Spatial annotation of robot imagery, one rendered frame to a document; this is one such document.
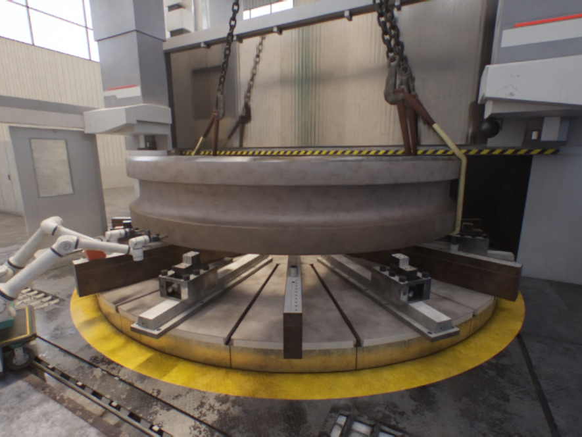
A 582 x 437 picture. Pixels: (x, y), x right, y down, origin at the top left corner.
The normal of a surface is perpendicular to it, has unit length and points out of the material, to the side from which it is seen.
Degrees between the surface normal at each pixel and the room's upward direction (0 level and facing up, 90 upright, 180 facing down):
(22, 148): 90
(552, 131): 90
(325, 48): 90
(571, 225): 90
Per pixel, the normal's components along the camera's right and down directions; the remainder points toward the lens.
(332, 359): 0.08, 0.20
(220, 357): -0.22, 0.20
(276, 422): 0.00, -0.98
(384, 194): 0.38, 0.19
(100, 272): 0.69, 0.14
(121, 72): -0.46, 0.18
